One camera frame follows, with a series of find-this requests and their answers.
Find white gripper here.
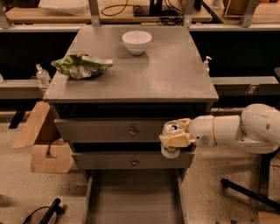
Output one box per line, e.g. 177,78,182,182
159,115,216,147

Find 7up soda can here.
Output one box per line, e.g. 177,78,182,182
161,121,185,159

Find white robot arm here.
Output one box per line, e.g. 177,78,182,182
159,103,280,156

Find grey open bottom drawer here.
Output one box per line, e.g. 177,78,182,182
82,169,187,224

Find grey drawer cabinet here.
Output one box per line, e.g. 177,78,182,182
43,24,220,182

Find grey middle drawer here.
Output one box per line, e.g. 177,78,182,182
73,151,194,170

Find grey top drawer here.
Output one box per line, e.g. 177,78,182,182
54,118,167,143

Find white pump dispenser bottle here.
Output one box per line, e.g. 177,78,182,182
203,56,212,73

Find black metal stand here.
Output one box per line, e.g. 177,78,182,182
220,148,280,211

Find white ceramic bowl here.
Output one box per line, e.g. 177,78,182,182
122,31,152,55

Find green chip bag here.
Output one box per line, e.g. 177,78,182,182
51,54,113,80

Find woven basket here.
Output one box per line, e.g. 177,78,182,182
223,0,253,16

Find wooden workbench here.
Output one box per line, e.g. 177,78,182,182
5,0,214,25

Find brown cardboard box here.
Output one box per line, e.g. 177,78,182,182
11,101,74,173

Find clear plastic bottle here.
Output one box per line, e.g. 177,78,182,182
36,64,51,87

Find white plastic bag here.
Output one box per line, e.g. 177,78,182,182
38,0,89,16

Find black chair leg with cable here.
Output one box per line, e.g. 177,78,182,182
22,198,65,224

